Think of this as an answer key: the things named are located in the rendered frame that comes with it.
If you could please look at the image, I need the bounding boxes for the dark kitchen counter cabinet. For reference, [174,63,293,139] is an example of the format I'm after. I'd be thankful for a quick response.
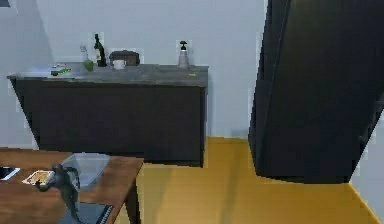
[7,63,210,168]

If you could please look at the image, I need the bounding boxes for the clear glass tray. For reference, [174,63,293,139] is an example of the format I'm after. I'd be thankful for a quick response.
[60,152,111,193]

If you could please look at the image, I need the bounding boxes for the grey soap dispenser bottle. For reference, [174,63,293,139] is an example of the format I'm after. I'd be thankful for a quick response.
[177,40,190,70]

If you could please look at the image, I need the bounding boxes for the brown wooden table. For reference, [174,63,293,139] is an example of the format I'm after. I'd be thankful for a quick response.
[0,147,145,224]

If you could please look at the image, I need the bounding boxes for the black laptop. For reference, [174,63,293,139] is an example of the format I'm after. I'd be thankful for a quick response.
[56,201,114,224]

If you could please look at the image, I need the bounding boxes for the dark wine bottle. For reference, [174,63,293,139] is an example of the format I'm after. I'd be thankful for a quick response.
[93,33,108,68]

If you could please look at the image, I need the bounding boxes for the clear glass bottle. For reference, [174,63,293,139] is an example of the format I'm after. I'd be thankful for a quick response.
[80,45,90,63]

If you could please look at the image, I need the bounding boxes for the white cell phone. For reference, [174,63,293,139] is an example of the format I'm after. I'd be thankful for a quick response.
[0,166,21,182]

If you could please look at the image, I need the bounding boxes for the black fridge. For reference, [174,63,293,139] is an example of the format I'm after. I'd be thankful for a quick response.
[248,0,384,184]

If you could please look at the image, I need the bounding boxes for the green sponge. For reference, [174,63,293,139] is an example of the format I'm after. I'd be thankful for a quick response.
[50,67,73,77]

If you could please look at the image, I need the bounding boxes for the dark grey figurine statue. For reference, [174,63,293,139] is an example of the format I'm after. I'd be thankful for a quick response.
[34,163,85,224]

